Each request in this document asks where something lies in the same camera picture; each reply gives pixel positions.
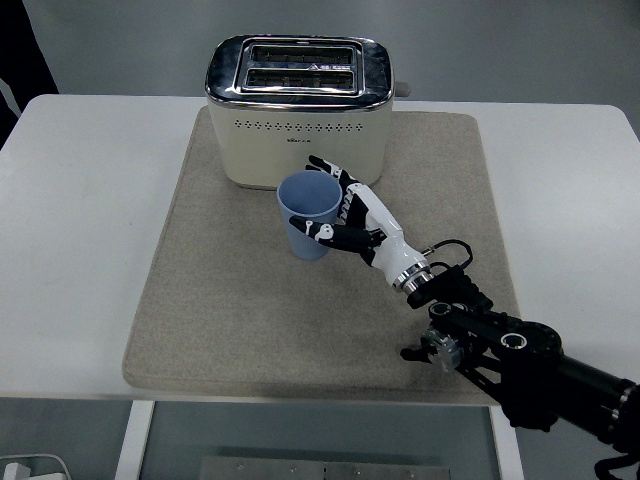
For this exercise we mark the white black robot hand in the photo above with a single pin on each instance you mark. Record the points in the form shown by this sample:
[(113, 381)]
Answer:
[(392, 245)]

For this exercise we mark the white power adapter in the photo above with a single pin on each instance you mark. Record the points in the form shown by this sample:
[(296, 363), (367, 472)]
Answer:
[(14, 472)]

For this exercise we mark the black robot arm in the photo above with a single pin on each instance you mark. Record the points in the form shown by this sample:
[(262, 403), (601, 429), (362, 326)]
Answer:
[(530, 350)]

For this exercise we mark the white table leg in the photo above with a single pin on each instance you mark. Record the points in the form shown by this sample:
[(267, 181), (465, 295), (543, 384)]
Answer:
[(510, 460), (132, 445)]

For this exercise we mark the cream two-slot toaster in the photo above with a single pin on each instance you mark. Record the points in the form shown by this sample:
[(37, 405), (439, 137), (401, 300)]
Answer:
[(300, 150)]

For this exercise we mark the light blue ribbed cup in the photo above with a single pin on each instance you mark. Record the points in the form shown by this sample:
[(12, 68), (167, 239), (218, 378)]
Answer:
[(305, 245)]

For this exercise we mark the person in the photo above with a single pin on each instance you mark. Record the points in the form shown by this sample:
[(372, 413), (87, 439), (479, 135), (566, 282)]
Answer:
[(20, 50)]

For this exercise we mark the beige felt table mat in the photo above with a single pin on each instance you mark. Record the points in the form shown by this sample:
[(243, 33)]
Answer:
[(250, 325)]

